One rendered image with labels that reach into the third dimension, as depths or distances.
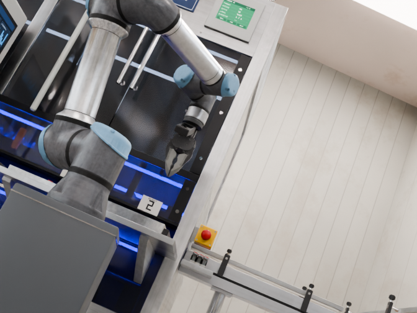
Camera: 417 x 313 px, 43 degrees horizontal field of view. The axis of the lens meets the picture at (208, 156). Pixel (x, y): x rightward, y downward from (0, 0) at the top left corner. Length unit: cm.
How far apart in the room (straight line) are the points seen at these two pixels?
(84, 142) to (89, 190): 13
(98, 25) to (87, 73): 14
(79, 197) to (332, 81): 585
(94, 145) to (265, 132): 516
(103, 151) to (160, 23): 38
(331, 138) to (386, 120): 80
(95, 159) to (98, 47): 33
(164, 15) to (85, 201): 53
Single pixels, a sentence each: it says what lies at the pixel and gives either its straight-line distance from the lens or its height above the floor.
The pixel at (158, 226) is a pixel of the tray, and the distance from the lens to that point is 169.
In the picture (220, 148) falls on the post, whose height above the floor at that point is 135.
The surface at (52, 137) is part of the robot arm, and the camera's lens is 142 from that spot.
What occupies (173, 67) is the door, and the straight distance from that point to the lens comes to 232.
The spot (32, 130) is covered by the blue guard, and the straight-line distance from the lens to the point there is 227.
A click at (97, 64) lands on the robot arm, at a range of 145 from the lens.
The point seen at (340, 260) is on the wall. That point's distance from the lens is 636.
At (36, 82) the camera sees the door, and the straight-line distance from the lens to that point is 237.
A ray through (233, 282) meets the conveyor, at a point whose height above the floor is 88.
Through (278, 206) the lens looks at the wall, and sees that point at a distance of 619.
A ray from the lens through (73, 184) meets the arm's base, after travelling 127.
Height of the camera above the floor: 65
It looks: 18 degrees up
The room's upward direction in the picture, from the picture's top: 24 degrees clockwise
